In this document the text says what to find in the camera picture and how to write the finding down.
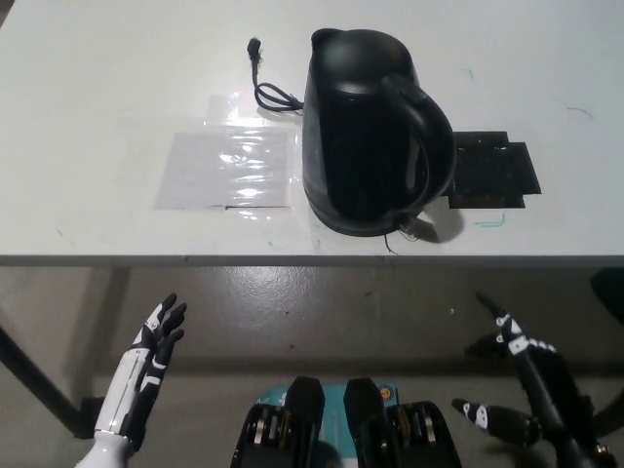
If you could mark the black square mat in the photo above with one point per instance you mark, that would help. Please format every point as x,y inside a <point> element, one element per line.
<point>497,170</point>

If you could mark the small clear tape piece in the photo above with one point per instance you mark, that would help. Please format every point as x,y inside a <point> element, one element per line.
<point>224,107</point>

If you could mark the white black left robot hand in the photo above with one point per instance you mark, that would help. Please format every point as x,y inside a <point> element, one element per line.
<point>129,390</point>

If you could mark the black electric kettle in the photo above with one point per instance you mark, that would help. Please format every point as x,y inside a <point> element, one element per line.
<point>361,146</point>

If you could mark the black teal robot body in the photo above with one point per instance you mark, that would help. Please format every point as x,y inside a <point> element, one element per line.
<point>307,414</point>

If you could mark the dark object under table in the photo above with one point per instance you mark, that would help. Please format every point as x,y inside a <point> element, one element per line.
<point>609,292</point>

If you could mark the large clear plastic sheet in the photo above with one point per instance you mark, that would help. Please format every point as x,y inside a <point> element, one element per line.
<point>219,166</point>

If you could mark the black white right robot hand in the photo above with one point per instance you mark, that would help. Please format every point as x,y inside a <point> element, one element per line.
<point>551,385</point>

